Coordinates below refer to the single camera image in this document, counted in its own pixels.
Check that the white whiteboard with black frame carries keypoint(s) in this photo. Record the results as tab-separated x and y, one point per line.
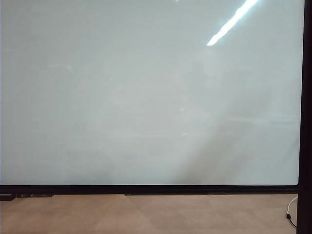
146	97

